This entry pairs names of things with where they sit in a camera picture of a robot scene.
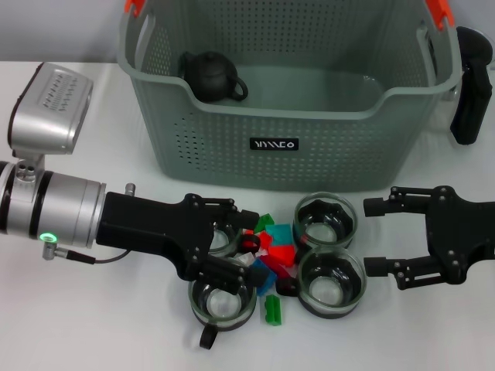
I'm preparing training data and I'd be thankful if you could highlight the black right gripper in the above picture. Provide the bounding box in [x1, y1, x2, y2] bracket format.
[363, 185, 495, 291]

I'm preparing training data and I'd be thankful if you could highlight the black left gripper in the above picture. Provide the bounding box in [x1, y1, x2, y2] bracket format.
[95, 191, 271, 297]

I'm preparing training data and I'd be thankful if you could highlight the glass teacup with black handle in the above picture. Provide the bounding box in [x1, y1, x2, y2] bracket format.
[275, 247, 367, 320]
[188, 262, 257, 351]
[204, 220, 261, 259]
[293, 192, 357, 250]

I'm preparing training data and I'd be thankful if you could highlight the grey-green perforated storage bin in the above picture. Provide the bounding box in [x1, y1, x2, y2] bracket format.
[115, 0, 463, 192]

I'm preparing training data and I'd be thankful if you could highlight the white toy brick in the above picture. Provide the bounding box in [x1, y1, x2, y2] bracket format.
[234, 250, 260, 267]

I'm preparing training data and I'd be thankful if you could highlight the small red toy brick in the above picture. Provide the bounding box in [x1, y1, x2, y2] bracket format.
[255, 230, 275, 250]

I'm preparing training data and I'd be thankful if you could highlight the small green toy brick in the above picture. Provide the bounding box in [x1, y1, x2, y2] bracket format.
[253, 214, 275, 235]

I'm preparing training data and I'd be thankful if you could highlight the teal toy brick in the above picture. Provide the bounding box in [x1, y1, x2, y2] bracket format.
[265, 223, 294, 247]

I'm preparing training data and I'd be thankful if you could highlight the large red toy brick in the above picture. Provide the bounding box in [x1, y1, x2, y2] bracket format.
[267, 243, 297, 267]

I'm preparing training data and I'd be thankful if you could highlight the blue toy brick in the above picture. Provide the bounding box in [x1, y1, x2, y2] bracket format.
[249, 257, 280, 298]

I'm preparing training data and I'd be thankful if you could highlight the dark red curved brick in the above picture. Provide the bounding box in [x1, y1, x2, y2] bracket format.
[259, 253, 295, 280]

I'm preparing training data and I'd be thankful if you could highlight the long green toy brick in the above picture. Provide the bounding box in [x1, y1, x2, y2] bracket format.
[264, 294, 283, 328]

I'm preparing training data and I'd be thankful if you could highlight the black curved stand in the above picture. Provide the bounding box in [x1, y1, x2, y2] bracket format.
[449, 26, 493, 146]

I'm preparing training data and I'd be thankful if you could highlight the black clay teapot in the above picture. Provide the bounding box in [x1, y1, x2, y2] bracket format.
[178, 50, 249, 104]

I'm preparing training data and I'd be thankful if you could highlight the left gripper cable with plugs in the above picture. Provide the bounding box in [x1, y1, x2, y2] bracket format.
[41, 183, 136, 267]

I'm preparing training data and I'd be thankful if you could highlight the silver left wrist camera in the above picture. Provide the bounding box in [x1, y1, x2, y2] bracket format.
[8, 62, 95, 158]

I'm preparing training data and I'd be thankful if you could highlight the orange bin handle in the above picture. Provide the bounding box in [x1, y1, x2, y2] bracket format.
[124, 0, 456, 31]

